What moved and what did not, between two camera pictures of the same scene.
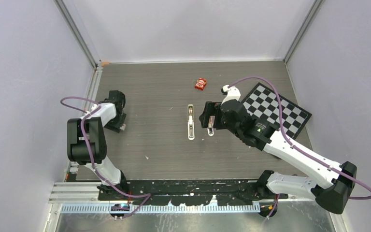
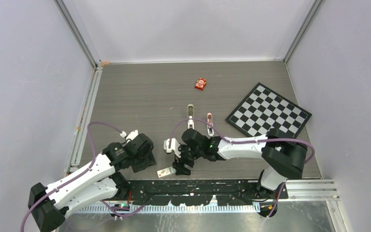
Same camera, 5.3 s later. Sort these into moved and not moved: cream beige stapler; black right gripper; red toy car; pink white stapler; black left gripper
Moved: black left gripper; black right gripper
Not moved: red toy car; pink white stapler; cream beige stapler
